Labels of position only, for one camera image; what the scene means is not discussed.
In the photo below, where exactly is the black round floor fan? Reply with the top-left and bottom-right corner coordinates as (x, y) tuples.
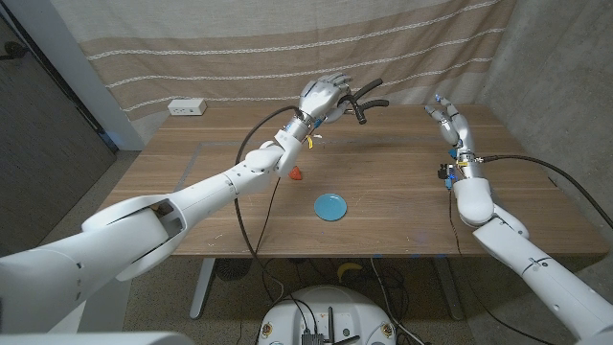
(214, 257), (254, 282)

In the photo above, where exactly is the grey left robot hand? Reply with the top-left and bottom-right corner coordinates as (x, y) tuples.
(295, 72), (353, 127)

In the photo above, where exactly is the beige striped backdrop cloth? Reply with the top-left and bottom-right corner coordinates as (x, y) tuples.
(50, 0), (516, 127)

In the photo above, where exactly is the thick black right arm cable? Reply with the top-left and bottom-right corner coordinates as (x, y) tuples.
(481, 153), (613, 230)

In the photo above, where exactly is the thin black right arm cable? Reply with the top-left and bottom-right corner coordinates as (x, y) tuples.
(447, 189), (552, 345)

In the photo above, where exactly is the yellow banana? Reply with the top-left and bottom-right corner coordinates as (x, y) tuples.
(336, 262), (364, 283)

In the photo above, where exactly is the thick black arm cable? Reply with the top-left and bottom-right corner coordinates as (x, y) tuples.
(481, 153), (613, 230)
(233, 104), (301, 308)

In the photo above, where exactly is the white door frame post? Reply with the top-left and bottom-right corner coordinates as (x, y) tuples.
(4, 0), (146, 152)

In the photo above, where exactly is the white table leg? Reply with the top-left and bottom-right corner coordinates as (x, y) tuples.
(189, 257), (216, 321)

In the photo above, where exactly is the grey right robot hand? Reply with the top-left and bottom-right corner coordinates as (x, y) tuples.
(423, 93), (483, 167)

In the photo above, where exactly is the black hand grip exerciser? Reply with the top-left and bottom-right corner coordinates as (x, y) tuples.
(337, 78), (391, 126)

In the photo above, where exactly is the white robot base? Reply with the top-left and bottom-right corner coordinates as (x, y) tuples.
(257, 285), (397, 345)

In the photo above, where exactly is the dark grey door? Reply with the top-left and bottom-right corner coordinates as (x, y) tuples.
(0, 13), (119, 263)

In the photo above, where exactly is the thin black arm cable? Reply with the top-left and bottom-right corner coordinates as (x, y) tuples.
(447, 189), (552, 345)
(253, 176), (284, 258)

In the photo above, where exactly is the grey table leg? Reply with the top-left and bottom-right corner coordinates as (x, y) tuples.
(433, 256), (465, 321)

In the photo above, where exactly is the blue dish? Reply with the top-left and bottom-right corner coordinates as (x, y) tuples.
(313, 193), (349, 222)

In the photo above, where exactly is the white power strip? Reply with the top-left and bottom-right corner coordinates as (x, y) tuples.
(167, 98), (208, 117)

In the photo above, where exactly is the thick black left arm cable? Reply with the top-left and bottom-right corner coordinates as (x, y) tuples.
(233, 104), (301, 308)

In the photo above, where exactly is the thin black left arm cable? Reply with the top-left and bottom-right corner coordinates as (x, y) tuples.
(253, 176), (284, 258)

